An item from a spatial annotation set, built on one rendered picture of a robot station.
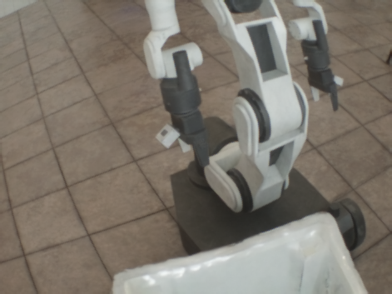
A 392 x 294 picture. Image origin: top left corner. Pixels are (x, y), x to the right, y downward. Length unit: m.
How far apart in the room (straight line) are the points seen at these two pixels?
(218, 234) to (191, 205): 0.17
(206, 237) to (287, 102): 0.55
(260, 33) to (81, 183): 1.21
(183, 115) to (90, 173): 1.08
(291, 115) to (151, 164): 1.04
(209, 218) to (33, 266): 0.74
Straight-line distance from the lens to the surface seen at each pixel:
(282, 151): 1.63
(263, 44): 1.44
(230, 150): 1.81
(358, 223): 1.79
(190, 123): 1.38
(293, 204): 1.86
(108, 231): 2.12
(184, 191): 1.96
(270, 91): 1.41
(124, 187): 2.29
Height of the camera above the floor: 1.41
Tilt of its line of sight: 36 degrees down
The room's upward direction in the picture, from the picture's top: 8 degrees counter-clockwise
